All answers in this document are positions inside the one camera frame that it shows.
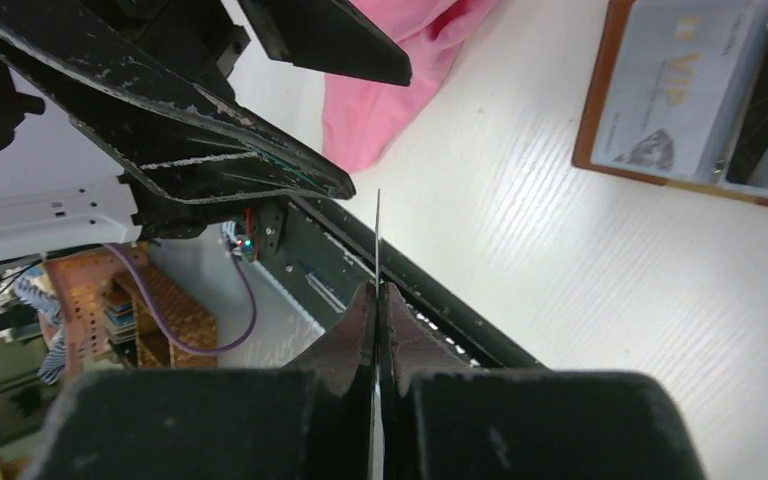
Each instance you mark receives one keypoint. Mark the brown leather card holder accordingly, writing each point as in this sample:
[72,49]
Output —
[712,180]

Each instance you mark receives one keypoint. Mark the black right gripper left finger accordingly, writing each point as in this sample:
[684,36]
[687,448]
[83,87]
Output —
[310,419]

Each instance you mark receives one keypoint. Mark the pink cloth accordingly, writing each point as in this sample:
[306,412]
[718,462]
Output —
[361,117]

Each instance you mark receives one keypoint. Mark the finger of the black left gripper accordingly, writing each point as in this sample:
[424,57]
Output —
[330,36]

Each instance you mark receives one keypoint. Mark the black credit card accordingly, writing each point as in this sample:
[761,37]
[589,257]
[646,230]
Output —
[378,449]

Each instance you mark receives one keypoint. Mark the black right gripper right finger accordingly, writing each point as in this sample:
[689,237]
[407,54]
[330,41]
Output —
[444,419]

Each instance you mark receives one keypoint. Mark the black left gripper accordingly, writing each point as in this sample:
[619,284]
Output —
[179,139]

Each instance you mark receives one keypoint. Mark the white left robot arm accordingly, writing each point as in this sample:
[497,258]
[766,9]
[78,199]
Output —
[115,209]

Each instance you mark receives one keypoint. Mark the white credit card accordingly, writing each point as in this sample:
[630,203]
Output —
[674,84]

